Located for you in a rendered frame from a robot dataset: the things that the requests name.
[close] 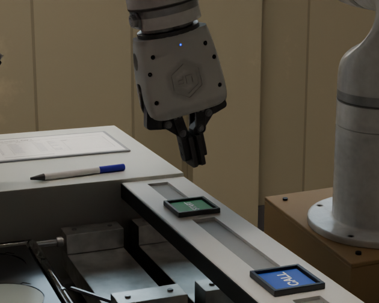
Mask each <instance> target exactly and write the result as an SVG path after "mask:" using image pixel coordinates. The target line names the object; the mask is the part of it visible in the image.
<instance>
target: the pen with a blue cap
mask: <svg viewBox="0 0 379 303"><path fill-rule="evenodd" d="M123 170H125V165H124V164H116V165H107V166H101V167H91V168H82V169H77V170H67V171H58V172H53V173H43V174H40V175H37V176H34V177H30V180H53V179H62V178H67V177H76V176H86V175H90V174H99V173H109V172H115V171H123Z"/></svg>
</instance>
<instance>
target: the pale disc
mask: <svg viewBox="0 0 379 303"><path fill-rule="evenodd" d="M43 300H44V296H43V294H42V293H41V292H40V291H39V290H37V289H35V288H33V287H30V286H25V285H21V284H0V303H43Z"/></svg>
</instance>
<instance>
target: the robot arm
mask: <svg viewBox="0 0 379 303"><path fill-rule="evenodd" d="M339 1H340V2H343V3H345V4H348V5H350V6H353V7H359V8H364V9H367V10H373V11H375V20H374V24H373V26H372V28H371V30H370V32H369V33H368V35H367V36H366V37H365V39H364V40H363V41H362V42H361V43H359V44H357V45H355V46H354V47H352V48H351V49H349V50H348V51H347V52H346V53H345V54H344V55H343V57H342V58H341V60H340V63H339V68H338V73H337V95H336V96H337V97H336V127H335V142H334V171H333V196H332V197H330V198H326V199H323V200H321V201H319V202H317V203H315V204H314V205H313V206H311V208H310V209H309V211H308V214H307V221H308V224H309V226H310V227H311V229H312V230H314V231H315V232H316V233H318V234H319V235H321V236H323V237H325V238H327V239H330V240H332V241H335V242H338V243H342V244H346V245H351V246H357V247H362V248H373V249H379V0H339ZM126 5H127V9H128V12H129V14H130V16H129V24H130V26H131V28H135V29H139V30H140V31H139V32H137V37H135V38H133V59H134V72H135V81H136V86H137V94H138V100H139V103H140V107H141V110H142V112H143V113H144V127H145V128H146V129H148V130H162V129H167V130H168V131H170V132H171V133H173V134H175V135H176V136H177V142H178V146H179V151H180V156H181V158H182V160H183V161H184V162H186V163H187V164H188V165H190V166H192V167H193V168H195V167H198V165H205V164H206V160H205V155H207V149H206V144H205V138H204V134H203V133H204V132H205V130H206V125H207V123H208V122H209V120H210V118H211V117H212V115H213V114H215V113H217V112H218V111H220V110H222V109H224V108H225V107H226V106H227V103H226V100H225V99H226V97H227V90H226V84H225V80H224V76H223V71H222V68H221V64H220V60H219V58H218V55H217V51H216V48H215V45H214V42H213V39H212V37H211V34H210V32H209V29H208V27H207V25H206V23H201V22H199V21H198V20H196V19H198V18H200V17H201V11H200V6H199V0H126ZM184 115H188V119H189V130H187V128H186V125H185V122H184V120H183V116H184Z"/></svg>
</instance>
